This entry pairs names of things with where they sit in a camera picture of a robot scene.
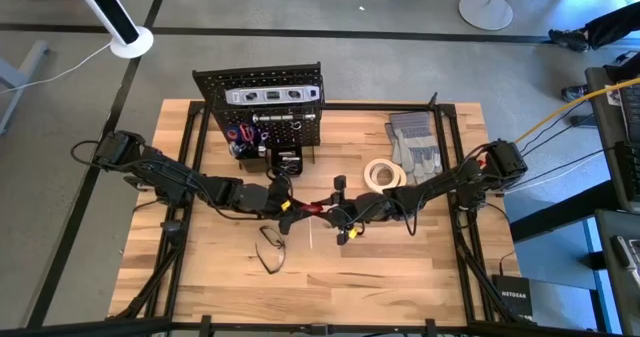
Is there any small black tool bin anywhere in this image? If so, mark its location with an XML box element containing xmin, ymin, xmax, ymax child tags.
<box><xmin>270</xmin><ymin>145</ymin><xmax>305</xmax><ymax>178</ymax></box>

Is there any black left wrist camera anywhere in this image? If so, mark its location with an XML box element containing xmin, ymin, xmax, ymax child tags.
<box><xmin>269</xmin><ymin>174</ymin><xmax>295</xmax><ymax>201</ymax></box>

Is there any silver torpedo level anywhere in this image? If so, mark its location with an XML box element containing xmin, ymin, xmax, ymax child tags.
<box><xmin>224</xmin><ymin>84</ymin><xmax>322</xmax><ymax>107</ymax></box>

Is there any black phone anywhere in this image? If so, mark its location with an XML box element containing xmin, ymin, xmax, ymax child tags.
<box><xmin>610</xmin><ymin>233</ymin><xmax>633</xmax><ymax>270</ymax></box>

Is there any black metal peg board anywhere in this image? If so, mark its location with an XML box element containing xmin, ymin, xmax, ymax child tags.
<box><xmin>191</xmin><ymin>61</ymin><xmax>326</xmax><ymax>151</ymax></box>

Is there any round grey stand base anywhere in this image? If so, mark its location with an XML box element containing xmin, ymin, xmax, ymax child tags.
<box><xmin>457</xmin><ymin>0</ymin><xmax>515</xmax><ymax>32</ymax></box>

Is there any black Netgear box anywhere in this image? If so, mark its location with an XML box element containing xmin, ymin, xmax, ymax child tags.
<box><xmin>491</xmin><ymin>273</ymin><xmax>535</xmax><ymax>324</ymax></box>

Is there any grey striped work glove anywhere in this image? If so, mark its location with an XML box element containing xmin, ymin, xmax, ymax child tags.
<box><xmin>388</xmin><ymin>110</ymin><xmax>445</xmax><ymax>186</ymax></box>
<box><xmin>383</xmin><ymin>121</ymin><xmax>407</xmax><ymax>167</ymax></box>

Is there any chrome ratchet wrench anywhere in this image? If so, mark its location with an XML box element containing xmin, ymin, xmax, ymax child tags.
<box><xmin>250</xmin><ymin>112</ymin><xmax>318</xmax><ymax>125</ymax></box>

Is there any red-handled Wiha hex driver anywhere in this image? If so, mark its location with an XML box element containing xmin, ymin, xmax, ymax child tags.
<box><xmin>298</xmin><ymin>203</ymin><xmax>327</xmax><ymax>251</ymax></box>

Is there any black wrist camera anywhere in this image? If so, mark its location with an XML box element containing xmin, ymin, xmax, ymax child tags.
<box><xmin>269</xmin><ymin>174</ymin><xmax>295</xmax><ymax>201</ymax></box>
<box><xmin>332</xmin><ymin>174</ymin><xmax>348</xmax><ymax>204</ymax></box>

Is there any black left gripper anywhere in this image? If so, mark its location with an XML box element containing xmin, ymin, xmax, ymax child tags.
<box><xmin>237</xmin><ymin>181</ymin><xmax>311</xmax><ymax>236</ymax></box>

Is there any person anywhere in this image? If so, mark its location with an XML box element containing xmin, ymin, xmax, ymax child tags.
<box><xmin>546</xmin><ymin>0</ymin><xmax>640</xmax><ymax>104</ymax></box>

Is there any yellow cable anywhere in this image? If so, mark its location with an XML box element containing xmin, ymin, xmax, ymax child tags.
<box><xmin>513</xmin><ymin>75</ymin><xmax>640</xmax><ymax>146</ymax></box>

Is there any white fan cable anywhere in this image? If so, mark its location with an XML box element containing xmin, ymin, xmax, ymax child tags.
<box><xmin>0</xmin><ymin>40</ymin><xmax>115</xmax><ymax>97</ymax></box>

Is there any large black tool bin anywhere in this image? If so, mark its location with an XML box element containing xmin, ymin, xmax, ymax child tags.
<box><xmin>229</xmin><ymin>124</ymin><xmax>271</xmax><ymax>174</ymax></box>

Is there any black keyboard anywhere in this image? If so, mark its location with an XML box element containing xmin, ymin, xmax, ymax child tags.
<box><xmin>618</xmin><ymin>83</ymin><xmax>640</xmax><ymax>144</ymax></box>

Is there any dark office desk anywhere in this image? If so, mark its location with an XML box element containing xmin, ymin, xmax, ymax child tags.
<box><xmin>583</xmin><ymin>51</ymin><xmax>640</xmax><ymax>214</ymax></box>
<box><xmin>593</xmin><ymin>209</ymin><xmax>640</xmax><ymax>337</ymax></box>

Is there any white masking tape roll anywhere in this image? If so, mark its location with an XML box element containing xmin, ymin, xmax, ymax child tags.
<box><xmin>362</xmin><ymin>157</ymin><xmax>402</xmax><ymax>194</ymax></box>
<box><xmin>379</xmin><ymin>162</ymin><xmax>409</xmax><ymax>189</ymax></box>

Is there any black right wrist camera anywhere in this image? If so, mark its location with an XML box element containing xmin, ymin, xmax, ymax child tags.
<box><xmin>332</xmin><ymin>174</ymin><xmax>348</xmax><ymax>204</ymax></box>

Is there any black aluminium rig frame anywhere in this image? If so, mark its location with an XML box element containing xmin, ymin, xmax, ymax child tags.
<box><xmin>105</xmin><ymin>92</ymin><xmax>534</xmax><ymax>337</ymax></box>

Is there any clear safety glasses black frame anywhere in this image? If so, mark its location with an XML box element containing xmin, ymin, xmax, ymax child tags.
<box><xmin>253</xmin><ymin>224</ymin><xmax>288</xmax><ymax>277</ymax></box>

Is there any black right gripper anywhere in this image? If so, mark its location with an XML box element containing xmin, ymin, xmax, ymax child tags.
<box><xmin>324</xmin><ymin>195</ymin><xmax>401</xmax><ymax>228</ymax></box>

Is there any grey metal table leg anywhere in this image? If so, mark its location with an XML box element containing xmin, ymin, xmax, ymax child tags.
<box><xmin>0</xmin><ymin>39</ymin><xmax>51</xmax><ymax>137</ymax></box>

